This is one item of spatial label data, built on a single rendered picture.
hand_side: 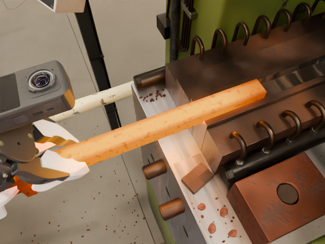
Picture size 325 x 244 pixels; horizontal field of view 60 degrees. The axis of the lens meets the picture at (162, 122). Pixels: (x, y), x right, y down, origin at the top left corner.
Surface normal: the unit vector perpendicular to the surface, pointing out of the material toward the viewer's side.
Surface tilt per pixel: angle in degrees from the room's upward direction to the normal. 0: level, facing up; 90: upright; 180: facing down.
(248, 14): 90
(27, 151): 61
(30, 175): 74
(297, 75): 0
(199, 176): 0
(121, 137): 1
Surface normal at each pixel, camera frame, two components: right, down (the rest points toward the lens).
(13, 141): 0.80, -0.55
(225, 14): 0.40, 0.79
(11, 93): -0.04, -0.50
